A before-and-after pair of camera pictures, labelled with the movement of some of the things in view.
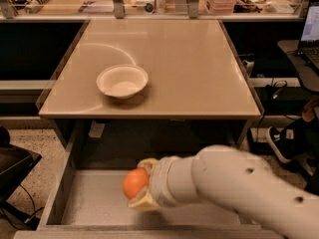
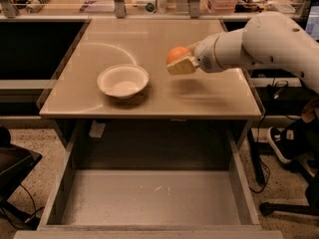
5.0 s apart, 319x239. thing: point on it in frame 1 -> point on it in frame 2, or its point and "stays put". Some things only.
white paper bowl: x=121 y=81 stays put
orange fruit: x=134 y=180 -> x=174 y=53
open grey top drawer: x=85 y=196 stays put
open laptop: x=308 y=47 stays put
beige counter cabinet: x=151 y=70 stays put
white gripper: x=160 y=182 -> x=205 y=55
